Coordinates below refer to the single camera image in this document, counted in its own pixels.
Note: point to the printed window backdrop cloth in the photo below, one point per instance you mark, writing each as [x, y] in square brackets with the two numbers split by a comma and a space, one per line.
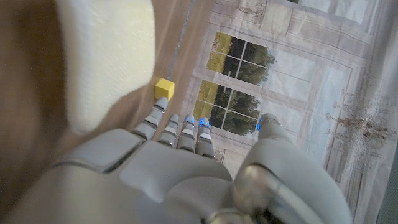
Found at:
[298, 77]

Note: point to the pale yellow sponge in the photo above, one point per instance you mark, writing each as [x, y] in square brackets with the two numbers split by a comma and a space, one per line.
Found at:
[105, 59]

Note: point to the small yellow block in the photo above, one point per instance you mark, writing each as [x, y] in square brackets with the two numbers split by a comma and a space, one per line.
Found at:
[164, 88]

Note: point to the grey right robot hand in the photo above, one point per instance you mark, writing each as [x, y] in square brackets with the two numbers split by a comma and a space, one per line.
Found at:
[174, 183]

